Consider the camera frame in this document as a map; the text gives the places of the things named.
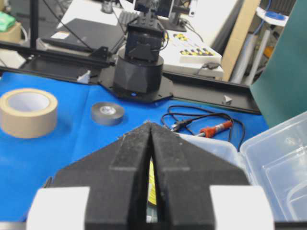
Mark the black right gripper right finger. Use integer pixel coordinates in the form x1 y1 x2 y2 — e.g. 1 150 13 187
151 123 274 230

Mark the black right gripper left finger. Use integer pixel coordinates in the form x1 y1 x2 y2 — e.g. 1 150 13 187
26 123 152 230

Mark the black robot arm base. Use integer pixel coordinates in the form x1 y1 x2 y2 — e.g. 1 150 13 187
114 12 165 93

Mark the clear plastic tool box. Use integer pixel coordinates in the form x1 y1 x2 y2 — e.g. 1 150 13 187
181 113 307 222

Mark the white box with yellow-black parts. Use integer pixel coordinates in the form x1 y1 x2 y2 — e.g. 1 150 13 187
160 31 222 65

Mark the yellow label item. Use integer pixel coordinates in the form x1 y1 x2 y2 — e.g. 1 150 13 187
148 161 157 206

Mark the orange soldering iron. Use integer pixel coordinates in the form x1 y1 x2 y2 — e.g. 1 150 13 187
197 121 233 138

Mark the blue table mat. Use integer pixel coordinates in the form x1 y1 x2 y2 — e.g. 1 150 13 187
0 71 270 222

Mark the beige masking tape roll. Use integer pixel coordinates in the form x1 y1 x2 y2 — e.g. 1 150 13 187
0 88 58 139

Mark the green board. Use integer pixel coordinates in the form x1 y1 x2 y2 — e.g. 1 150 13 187
250 0 307 127

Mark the black laptop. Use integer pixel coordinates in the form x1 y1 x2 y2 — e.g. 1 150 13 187
41 19 123 52

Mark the cardboard sheet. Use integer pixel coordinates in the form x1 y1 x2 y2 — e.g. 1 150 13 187
221 0 260 82

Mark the grey duct tape roll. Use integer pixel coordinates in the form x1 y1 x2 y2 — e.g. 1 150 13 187
91 102 124 126

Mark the black power cable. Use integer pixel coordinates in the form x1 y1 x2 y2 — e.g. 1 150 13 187
161 105 246 151

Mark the black aluminium frame rail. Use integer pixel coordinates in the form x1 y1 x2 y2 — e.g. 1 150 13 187
0 42 261 115

